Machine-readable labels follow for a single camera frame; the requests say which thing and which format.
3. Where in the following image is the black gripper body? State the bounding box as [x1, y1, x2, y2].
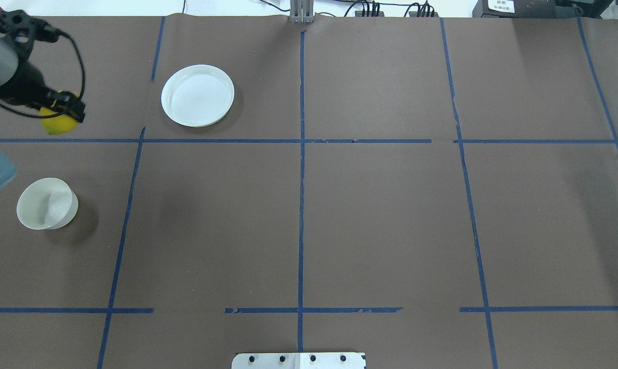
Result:
[0, 61, 50, 108]

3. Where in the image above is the yellow lemon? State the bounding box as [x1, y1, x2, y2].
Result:
[38, 107, 80, 135]

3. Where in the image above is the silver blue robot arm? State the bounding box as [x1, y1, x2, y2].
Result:
[0, 26, 86, 135]

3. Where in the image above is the white bowl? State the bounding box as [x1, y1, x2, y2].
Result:
[16, 178, 79, 230]

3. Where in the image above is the white round plate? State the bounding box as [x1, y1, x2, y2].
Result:
[160, 65, 236, 128]

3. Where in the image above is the brown paper table cover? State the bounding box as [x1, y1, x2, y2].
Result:
[0, 14, 618, 368]

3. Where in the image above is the black box device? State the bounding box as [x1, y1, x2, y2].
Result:
[471, 1, 583, 19]

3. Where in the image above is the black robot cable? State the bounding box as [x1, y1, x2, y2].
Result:
[0, 31, 87, 119]

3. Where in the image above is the aluminium frame post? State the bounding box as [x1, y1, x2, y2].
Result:
[290, 0, 315, 24]

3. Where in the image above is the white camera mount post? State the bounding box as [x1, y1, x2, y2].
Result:
[231, 352, 367, 368]

